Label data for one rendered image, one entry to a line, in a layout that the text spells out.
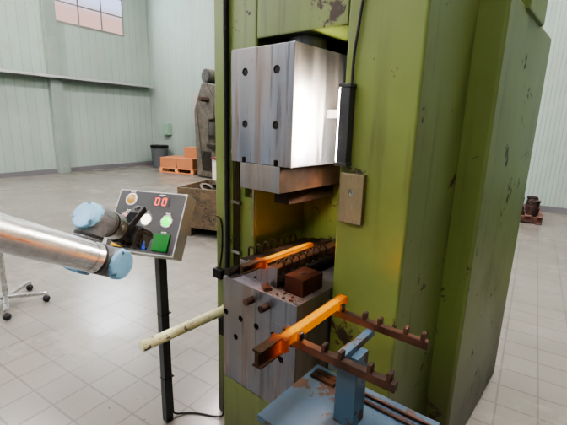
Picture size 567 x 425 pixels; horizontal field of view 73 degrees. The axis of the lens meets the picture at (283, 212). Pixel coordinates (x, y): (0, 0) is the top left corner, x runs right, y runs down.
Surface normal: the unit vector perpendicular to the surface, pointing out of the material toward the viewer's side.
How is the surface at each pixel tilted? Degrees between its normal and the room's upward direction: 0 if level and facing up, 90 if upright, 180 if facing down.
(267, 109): 90
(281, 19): 90
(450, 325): 90
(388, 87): 90
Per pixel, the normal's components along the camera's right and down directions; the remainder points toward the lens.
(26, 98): 0.84, 0.14
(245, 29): -0.65, 0.15
